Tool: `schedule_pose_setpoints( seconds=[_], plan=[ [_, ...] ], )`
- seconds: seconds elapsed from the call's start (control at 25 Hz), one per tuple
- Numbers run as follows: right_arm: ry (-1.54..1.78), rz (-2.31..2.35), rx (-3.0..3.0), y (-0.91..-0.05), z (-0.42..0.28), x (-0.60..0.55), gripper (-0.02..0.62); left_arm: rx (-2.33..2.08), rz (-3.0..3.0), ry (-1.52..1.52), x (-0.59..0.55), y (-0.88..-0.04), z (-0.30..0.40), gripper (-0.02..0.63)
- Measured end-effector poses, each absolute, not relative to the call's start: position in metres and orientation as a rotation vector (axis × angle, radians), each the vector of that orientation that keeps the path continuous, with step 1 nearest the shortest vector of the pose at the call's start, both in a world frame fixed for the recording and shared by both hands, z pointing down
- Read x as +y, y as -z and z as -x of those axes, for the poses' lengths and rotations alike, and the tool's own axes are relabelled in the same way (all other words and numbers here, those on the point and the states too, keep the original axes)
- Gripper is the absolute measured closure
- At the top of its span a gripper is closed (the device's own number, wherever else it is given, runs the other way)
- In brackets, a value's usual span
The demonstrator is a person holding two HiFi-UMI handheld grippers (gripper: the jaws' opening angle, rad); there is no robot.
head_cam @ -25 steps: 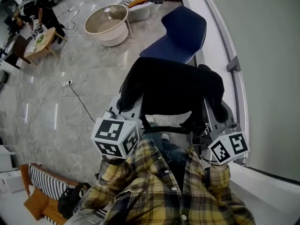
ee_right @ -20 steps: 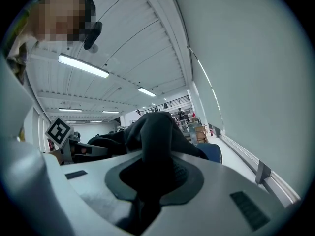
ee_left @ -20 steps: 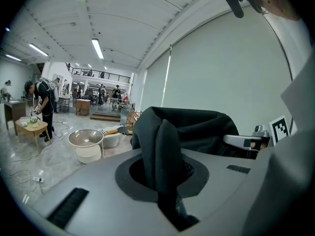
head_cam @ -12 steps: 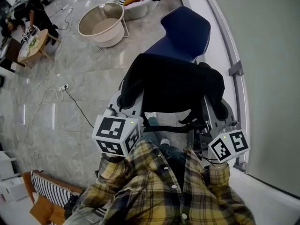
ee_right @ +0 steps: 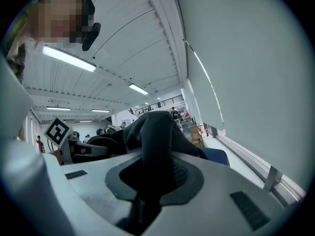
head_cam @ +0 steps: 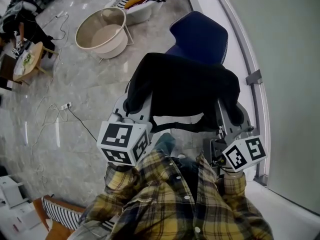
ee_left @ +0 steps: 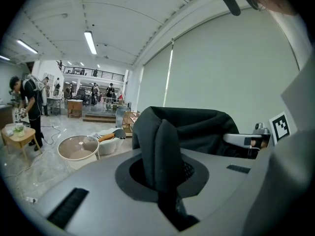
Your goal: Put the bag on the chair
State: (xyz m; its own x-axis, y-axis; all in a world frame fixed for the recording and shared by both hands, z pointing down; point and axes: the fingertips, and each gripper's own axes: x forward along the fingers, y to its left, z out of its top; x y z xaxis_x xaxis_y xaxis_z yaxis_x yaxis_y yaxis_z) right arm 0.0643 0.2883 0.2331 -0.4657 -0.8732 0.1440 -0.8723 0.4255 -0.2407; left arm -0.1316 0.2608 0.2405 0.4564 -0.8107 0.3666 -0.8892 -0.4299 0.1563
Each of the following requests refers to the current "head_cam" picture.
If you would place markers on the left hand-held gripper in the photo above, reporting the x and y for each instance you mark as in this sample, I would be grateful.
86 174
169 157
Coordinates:
116 139

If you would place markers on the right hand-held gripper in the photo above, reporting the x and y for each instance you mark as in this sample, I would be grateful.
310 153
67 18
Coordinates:
245 154

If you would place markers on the black garment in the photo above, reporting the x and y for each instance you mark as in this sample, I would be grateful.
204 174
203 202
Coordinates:
185 84

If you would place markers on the blue upholstered chair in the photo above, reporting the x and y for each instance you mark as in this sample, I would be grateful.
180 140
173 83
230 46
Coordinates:
200 34

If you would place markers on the person's right forearm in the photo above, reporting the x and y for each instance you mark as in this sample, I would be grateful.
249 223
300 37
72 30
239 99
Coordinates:
233 190

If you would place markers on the person's left forearm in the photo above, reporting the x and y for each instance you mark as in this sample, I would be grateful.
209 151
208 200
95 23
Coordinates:
117 186

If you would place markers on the white round seat with clothes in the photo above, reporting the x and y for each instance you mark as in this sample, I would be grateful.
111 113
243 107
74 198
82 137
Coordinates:
142 12

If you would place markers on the person's legs in blue jeans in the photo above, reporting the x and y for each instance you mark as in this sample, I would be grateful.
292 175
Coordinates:
165 142

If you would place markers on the white power strip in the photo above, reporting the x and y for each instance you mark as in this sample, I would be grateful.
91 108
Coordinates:
66 106

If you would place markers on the round glass coffee table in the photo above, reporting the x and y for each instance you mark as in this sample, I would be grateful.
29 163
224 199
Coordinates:
110 44

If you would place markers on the person's yellow plaid shirt torso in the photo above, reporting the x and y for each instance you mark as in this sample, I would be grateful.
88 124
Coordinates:
162 209

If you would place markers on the round wooden side table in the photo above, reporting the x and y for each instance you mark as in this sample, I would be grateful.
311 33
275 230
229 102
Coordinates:
38 55

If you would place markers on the green leafy food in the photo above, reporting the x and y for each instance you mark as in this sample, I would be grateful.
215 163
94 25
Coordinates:
27 58

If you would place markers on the white cloth on wooden table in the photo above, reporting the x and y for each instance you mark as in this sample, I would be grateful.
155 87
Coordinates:
20 67

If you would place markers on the white shelf unit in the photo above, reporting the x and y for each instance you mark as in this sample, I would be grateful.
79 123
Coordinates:
11 191

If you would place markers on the white low table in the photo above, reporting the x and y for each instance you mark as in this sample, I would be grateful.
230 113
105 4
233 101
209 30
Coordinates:
25 219

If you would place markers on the grey metal door frame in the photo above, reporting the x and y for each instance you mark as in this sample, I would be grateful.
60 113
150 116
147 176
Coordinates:
261 114

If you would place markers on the grey metal door bracket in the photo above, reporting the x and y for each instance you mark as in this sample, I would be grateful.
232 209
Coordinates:
253 77

